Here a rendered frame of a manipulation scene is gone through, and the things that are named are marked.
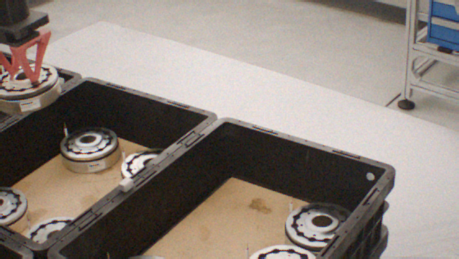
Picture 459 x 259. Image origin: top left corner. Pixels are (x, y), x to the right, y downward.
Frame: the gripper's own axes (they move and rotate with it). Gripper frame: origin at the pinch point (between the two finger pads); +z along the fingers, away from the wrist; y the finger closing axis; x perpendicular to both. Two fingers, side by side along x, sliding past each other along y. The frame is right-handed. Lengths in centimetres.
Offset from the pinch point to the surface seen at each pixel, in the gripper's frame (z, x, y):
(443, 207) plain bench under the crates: 37, 44, 51
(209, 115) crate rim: 12.5, 19.0, 19.3
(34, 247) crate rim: 11.0, -19.2, 20.1
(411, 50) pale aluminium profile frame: 84, 196, -14
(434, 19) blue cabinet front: 69, 197, -4
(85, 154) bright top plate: 18.5, 7.2, 1.6
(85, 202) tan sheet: 21.5, 0.1, 7.7
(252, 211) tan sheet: 22.5, 12.3, 30.9
